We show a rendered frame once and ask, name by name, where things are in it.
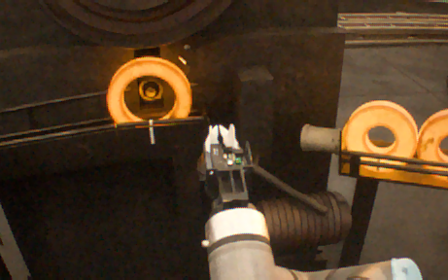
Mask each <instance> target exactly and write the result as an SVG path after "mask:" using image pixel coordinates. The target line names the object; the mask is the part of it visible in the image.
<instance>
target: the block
mask: <svg viewBox="0 0 448 280"><path fill-rule="evenodd" d="M274 92H275V80H274V78H273V76H272V75H271V74H270V72H269V71H268V69H267V68H266V66H263V65H253V66H238V67H235V69H234V71H233V125H234V129H235V139H236V141H237V142H238V144H239V146H240V148H242V149H243V150H244V154H245V155H246V142H247V141H249V145H250V150H251V155H252V158H253V156H259V158H260V161H259V164H258V166H260V167H261V168H263V169H264V170H265V169H269V168H270V165H271V151H272V131H273V112H274Z"/></svg>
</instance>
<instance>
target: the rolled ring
mask: <svg viewBox="0 0 448 280"><path fill-rule="evenodd" d="M142 76H155V77H160V78H162V79H164V80H165V81H167V82H168V83H169V84H170V85H171V86H172V88H174V90H175V92H176V96H177V99H176V101H175V104H174V107H173V108H172V110H171V111H170V112H169V113H168V115H167V116H165V117H164V118H162V119H175V118H186V117H187V116H188V114H189V112H190V104H191V96H190V83H189V81H188V79H187V77H186V75H185V74H184V73H183V71H182V70H181V69H180V68H179V67H178V66H176V65H174V64H172V63H170V62H169V61H167V60H164V59H162V58H159V57H153V56H149V57H143V58H138V59H134V60H132V61H129V62H127V63H126V64H124V66H123V67H122V68H121V69H120V70H119V71H118V72H117V73H116V75H115V76H114V78H113V80H112V82H111V84H110V86H109V89H108V95H107V101H108V107H109V110H110V115H111V116H112V118H113V119H114V120H115V122H116V123H124V122H137V121H146V120H142V119H139V118H137V117H136V116H134V115H133V114H132V113H131V112H130V111H129V110H128V109H127V108H126V106H125V105H124V98H123V93H124V90H125V88H126V87H127V86H128V84H129V83H131V81H132V80H134V79H136V78H138V77H142ZM162 119H160V120H162Z"/></svg>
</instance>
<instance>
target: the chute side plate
mask: <svg viewBox="0 0 448 280"><path fill-rule="evenodd" d="M150 127H152V128H153V131H154V139H155V143H154V144H152V138H151V130H150ZM118 133H119V136H118ZM119 138H120V140H119ZM195 144H196V145H197V152H198V155H199V156H201V155H202V153H203V144H204V133H203V122H188V123H174V124H163V125H150V126H136V127H125V128H118V132H117V130H116V129H109V130H102V131H96V132H91V133H85V134H79V135H73V136H67V137H61V138H55V139H51V140H45V141H39V142H35V143H29V144H19V145H14V146H9V147H4V148H0V181H3V180H7V179H16V178H21V177H25V176H28V177H31V176H35V175H41V174H46V173H49V174H51V173H55V172H61V171H66V170H72V169H76V170H77V169H83V168H88V167H93V166H99V165H105V164H110V163H117V162H119V163H122V162H132V161H142V160H153V159H165V158H172V152H171V147H173V146H185V145H195Z"/></svg>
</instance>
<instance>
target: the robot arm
mask: <svg viewBox="0 0 448 280"><path fill-rule="evenodd" d="M219 137H220V140H221V141H222V143H223V148H222V144H221V143H219V142H218V140H219ZM253 171H254V164H253V159H252V155H251V150H250V145H249V141H247V142H246V155H245V154H244V150H243V149H242V148H240V146H239V144H238V142H237V141H236V139H235V129H234V125H233V124H232V125H231V126H230V130H229V131H228V130H227V129H224V128H223V127H222V126H220V125H218V126H215V127H214V128H213V129H212V127H211V126H210V127H209V135H208V137H207V139H206V141H205V144H203V153H202V155H201V157H200V158H199V160H198V162H197V174H198V177H199V184H200V185H201V184H204V194H206V195H209V196H210V199H215V200H214V201H213V202H212V212H211V214H210V220H209V221H208V223H207V224H206V225H205V233H206V241H202V247H208V248H207V252H208V263H209V271H210V280H422V276H421V273H420V272H419V268H417V265H416V264H415V263H414V262H413V261H411V260H409V259H392V260H391V261H386V262H378V263H369V264H364V265H359V266H349V267H344V268H340V269H328V270H321V271H318V272H301V271H294V270H291V269H287V268H283V267H282V266H276V265H275V262H274V258H273V255H272V250H271V246H270V242H269V237H268V232H267V228H266V220H265V218H264V216H263V215H262V214H261V213H260V212H259V211H257V208H256V207H255V206H254V205H253V204H252V203H249V197H248V191H250V190H251V185H252V180H253Z"/></svg>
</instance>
